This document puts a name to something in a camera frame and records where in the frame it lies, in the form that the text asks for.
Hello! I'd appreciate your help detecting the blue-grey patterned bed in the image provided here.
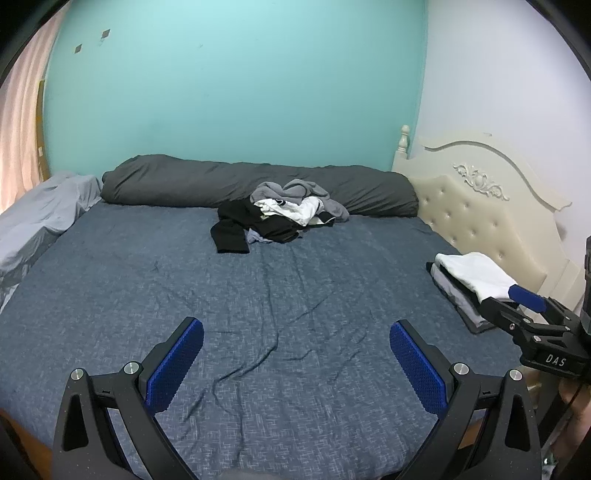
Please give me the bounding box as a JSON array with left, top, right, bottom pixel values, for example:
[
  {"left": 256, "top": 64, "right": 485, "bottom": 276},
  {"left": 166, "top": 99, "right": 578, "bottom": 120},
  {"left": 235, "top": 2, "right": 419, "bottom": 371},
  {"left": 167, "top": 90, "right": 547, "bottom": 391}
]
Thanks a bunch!
[{"left": 0, "top": 198, "right": 541, "bottom": 480}]

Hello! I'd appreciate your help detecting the person's right hand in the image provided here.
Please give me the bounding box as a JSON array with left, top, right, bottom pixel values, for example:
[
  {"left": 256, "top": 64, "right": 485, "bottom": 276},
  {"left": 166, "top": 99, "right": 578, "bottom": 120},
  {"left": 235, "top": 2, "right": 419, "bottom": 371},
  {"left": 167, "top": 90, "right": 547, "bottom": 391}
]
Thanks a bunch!
[{"left": 558, "top": 378, "right": 591, "bottom": 418}]

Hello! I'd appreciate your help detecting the pink curtain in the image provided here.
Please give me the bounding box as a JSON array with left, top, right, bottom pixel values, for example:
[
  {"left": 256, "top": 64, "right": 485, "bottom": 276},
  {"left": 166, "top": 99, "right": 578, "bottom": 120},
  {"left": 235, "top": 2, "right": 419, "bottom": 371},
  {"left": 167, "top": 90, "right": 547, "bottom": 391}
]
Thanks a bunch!
[{"left": 0, "top": 9, "right": 70, "bottom": 213}]

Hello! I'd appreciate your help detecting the grey hoodie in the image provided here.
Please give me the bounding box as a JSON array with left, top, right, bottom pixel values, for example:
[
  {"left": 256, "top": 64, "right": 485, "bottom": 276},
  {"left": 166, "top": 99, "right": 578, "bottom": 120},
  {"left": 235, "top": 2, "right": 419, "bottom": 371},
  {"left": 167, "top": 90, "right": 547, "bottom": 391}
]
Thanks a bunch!
[{"left": 250, "top": 179, "right": 350, "bottom": 223}]

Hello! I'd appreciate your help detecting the dark grey rolled duvet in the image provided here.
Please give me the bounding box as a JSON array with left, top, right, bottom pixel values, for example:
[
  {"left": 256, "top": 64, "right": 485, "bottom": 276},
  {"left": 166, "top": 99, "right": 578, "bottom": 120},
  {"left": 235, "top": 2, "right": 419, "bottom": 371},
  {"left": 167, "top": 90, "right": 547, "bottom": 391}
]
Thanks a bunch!
[{"left": 100, "top": 154, "right": 419, "bottom": 219}]

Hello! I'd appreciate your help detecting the white polo shirt black trim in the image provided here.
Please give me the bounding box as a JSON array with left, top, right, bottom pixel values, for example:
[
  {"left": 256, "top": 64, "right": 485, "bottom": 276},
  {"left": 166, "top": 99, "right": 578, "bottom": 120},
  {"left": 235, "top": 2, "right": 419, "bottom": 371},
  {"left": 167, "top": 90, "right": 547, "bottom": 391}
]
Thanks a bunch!
[{"left": 253, "top": 196, "right": 335, "bottom": 227}]

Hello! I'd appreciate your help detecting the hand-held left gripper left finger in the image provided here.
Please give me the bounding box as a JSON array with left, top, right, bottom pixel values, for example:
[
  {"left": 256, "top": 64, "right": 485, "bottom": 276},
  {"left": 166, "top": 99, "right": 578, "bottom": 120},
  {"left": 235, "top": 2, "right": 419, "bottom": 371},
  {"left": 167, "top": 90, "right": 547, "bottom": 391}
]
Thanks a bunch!
[{"left": 52, "top": 317, "right": 205, "bottom": 480}]

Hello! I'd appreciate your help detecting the wooden window frame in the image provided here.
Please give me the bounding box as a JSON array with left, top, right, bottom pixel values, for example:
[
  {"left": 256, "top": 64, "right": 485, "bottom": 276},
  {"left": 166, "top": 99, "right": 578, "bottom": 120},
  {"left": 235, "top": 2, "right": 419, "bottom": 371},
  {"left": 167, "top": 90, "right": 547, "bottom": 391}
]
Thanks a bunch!
[{"left": 37, "top": 80, "right": 51, "bottom": 181}]

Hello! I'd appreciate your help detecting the light grey blanket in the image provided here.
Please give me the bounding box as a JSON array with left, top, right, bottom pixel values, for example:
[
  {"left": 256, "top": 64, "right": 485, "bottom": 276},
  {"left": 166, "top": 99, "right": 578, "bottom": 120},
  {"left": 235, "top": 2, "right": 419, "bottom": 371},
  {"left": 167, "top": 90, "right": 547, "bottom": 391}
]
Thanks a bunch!
[{"left": 0, "top": 172, "right": 103, "bottom": 310}]

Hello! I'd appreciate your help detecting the grey folded garment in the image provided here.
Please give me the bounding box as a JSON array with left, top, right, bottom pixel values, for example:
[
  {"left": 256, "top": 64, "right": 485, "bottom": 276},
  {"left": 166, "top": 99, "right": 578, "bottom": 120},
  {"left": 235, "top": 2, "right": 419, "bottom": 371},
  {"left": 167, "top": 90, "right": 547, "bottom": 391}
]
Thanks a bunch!
[{"left": 431, "top": 265, "right": 497, "bottom": 334}]

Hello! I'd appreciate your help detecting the black folded garment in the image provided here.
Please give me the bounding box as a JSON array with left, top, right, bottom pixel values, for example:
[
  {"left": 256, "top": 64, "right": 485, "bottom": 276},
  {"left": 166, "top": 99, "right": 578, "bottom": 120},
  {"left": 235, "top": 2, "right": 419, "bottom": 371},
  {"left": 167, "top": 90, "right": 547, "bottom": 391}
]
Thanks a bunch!
[{"left": 426, "top": 261, "right": 467, "bottom": 296}]

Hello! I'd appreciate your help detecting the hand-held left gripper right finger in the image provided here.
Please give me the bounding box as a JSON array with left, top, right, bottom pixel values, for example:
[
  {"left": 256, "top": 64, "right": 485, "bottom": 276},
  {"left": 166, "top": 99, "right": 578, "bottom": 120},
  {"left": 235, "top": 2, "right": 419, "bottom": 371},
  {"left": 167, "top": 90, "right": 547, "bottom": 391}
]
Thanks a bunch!
[{"left": 389, "top": 319, "right": 543, "bottom": 480}]

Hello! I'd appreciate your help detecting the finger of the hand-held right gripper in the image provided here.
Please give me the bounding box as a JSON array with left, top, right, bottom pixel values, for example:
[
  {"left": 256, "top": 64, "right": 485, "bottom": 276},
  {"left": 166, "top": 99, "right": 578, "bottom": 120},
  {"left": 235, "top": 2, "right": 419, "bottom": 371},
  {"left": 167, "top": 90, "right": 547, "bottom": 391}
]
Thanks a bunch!
[
  {"left": 480, "top": 298, "right": 573, "bottom": 347},
  {"left": 508, "top": 285, "right": 578, "bottom": 326}
]

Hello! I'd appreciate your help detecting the cream tufted headboard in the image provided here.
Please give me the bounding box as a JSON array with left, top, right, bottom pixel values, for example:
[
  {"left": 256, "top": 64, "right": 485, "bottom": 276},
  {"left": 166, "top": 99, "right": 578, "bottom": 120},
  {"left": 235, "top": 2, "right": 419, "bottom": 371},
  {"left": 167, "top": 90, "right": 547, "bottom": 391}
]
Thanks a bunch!
[{"left": 392, "top": 124, "right": 591, "bottom": 324}]

